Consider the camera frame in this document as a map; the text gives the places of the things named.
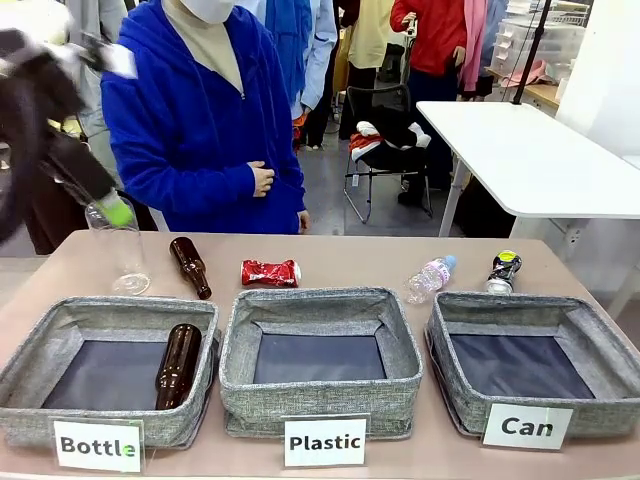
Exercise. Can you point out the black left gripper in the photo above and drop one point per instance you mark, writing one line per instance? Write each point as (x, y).
(35, 90)

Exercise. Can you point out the crushed red soda can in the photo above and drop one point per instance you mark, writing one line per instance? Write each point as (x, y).
(270, 274)

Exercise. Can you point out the crushed clear plastic bottle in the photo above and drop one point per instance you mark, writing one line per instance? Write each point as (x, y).
(427, 281)

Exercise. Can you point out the person's left forearm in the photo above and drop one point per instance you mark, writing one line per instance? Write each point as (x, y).
(290, 185)

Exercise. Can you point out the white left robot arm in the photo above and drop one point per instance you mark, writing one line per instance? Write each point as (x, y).
(30, 17)

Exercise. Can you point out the person's right forearm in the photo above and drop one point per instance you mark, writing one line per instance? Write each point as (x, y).
(185, 185)

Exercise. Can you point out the grey basket labelled Bottle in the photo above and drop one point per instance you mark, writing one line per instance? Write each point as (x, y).
(30, 395)

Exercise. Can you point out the grey basket labelled Plastic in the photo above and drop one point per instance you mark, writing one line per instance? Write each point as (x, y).
(320, 400)

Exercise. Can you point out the crushed black Pepsi can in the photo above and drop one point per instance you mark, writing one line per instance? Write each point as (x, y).
(504, 272)

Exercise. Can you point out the white Can label sign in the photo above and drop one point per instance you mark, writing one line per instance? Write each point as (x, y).
(527, 426)

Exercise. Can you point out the grey basket labelled Can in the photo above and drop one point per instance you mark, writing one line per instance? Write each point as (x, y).
(607, 400)

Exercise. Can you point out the person's right hand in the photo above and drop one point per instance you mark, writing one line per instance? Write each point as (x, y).
(262, 180)

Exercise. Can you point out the person's left hand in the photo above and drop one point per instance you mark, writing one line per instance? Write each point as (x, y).
(304, 222)

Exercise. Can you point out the person in blue hoodie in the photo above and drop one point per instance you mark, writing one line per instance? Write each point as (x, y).
(200, 125)

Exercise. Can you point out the brown glass bottle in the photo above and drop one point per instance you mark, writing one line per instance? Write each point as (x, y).
(192, 267)
(177, 365)

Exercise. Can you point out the person in grey jacket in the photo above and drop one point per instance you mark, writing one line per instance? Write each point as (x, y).
(95, 15)

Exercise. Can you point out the white face mask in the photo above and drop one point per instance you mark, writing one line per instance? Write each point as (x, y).
(207, 10)

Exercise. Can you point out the person in light blue shirt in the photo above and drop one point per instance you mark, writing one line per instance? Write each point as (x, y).
(312, 50)

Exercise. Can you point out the white Bottle label sign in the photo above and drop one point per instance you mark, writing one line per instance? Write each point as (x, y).
(97, 445)

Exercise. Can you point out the black metal chair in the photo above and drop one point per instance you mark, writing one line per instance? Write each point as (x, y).
(385, 175)

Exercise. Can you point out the clothes pile on chair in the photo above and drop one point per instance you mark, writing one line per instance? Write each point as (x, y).
(390, 137)

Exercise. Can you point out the person in yellow top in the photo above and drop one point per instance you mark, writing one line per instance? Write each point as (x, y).
(370, 40)

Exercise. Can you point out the white Plastic label sign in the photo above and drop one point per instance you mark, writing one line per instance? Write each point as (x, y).
(325, 442)

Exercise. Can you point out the person in red top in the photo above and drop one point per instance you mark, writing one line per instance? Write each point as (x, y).
(435, 35)

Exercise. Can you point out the pink hanging garment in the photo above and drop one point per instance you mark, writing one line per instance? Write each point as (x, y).
(475, 45)

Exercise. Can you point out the white folding table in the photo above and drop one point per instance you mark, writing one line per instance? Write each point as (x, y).
(530, 160)

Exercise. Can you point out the wooden desk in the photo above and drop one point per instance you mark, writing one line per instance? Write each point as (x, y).
(542, 92)

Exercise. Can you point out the black tripod pole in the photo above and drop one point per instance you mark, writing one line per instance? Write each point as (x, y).
(532, 50)

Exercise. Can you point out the clear plastic storage bins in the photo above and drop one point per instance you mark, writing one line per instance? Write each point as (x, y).
(545, 45)

